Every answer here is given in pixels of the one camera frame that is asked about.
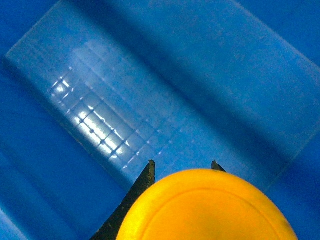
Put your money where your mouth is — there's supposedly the yellow mushroom push button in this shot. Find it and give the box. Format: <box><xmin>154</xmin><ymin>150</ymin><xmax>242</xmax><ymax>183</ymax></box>
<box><xmin>117</xmin><ymin>169</ymin><xmax>297</xmax><ymax>240</ymax></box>

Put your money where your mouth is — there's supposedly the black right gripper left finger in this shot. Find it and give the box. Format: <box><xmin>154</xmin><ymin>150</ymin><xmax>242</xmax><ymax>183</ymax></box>
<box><xmin>90</xmin><ymin>160</ymin><xmax>156</xmax><ymax>240</ymax></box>

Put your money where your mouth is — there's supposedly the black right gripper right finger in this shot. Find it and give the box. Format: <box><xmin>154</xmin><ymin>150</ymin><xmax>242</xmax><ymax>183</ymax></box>
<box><xmin>211</xmin><ymin>160</ymin><xmax>226</xmax><ymax>172</ymax></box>

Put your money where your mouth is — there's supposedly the blue plastic storage bin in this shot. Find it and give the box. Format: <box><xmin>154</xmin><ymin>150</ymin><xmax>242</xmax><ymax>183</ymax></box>
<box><xmin>0</xmin><ymin>0</ymin><xmax>320</xmax><ymax>240</ymax></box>

